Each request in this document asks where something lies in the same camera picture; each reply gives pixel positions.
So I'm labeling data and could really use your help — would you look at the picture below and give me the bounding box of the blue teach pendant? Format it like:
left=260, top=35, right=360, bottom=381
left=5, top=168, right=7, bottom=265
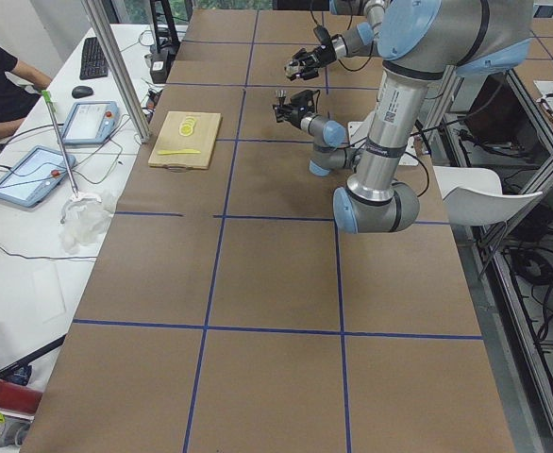
left=0, top=145, right=67, bottom=208
left=61, top=101, right=120, bottom=146

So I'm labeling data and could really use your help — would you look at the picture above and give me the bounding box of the crumpled white plastic wrap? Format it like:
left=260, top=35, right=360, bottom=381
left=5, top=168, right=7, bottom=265
left=59, top=191, right=117, bottom=254

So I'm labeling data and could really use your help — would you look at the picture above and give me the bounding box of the green handled reacher grabber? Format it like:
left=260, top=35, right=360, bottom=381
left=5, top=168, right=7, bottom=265
left=41, top=90, right=102, bottom=225

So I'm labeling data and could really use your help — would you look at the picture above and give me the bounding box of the yellow plastic knife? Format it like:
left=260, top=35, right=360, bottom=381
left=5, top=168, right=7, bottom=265
left=157, top=148, right=201, bottom=156

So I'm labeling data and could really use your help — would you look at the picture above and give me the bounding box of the far blue teach pendant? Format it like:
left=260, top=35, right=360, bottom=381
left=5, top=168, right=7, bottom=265
left=61, top=101, right=120, bottom=146

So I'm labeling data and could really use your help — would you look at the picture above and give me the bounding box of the near blue teach pendant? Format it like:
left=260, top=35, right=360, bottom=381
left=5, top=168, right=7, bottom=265
left=0, top=145, right=67, bottom=208

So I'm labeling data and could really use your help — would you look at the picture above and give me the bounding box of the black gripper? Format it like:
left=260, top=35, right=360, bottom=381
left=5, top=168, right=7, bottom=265
left=273, top=100, right=310, bottom=126
left=289, top=42, right=337, bottom=80

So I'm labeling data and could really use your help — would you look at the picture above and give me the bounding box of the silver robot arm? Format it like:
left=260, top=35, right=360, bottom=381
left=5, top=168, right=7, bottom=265
left=273, top=0, right=533, bottom=234
left=284, top=0, right=391, bottom=80

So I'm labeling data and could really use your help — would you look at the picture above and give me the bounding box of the small clear glass beaker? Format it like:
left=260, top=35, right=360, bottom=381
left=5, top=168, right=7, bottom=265
left=284, top=66, right=299, bottom=80

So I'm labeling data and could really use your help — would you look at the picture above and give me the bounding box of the black box with label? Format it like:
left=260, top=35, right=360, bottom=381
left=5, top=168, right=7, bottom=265
left=150, top=49, right=173, bottom=84

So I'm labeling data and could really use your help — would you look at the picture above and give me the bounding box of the steel jigger measuring cup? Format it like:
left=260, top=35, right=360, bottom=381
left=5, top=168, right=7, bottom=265
left=275, top=89, right=287, bottom=109

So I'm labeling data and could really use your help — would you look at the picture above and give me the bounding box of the aluminium frame post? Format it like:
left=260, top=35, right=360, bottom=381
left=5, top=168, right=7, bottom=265
left=81, top=0, right=150, bottom=143

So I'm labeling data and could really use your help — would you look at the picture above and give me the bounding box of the black computer mouse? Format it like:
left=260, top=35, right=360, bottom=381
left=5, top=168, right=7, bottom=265
left=71, top=85, right=94, bottom=99

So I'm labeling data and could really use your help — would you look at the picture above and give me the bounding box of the black keyboard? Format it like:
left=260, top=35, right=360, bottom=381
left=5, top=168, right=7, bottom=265
left=79, top=37, right=109, bottom=80

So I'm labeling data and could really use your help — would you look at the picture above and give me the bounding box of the lemon slice nearest board edge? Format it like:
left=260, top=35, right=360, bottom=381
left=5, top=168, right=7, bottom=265
left=178, top=128, right=193, bottom=137

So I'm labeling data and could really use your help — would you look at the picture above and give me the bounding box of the bamboo cutting board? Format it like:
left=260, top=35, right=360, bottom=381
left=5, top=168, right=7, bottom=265
left=148, top=110, right=222, bottom=170

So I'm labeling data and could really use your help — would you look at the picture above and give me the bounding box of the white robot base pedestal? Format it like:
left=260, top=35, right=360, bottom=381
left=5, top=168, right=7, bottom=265
left=347, top=121, right=418, bottom=166

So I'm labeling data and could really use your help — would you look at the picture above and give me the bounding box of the white plastic chair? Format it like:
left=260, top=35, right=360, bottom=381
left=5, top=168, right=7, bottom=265
left=433, top=166, right=543, bottom=227

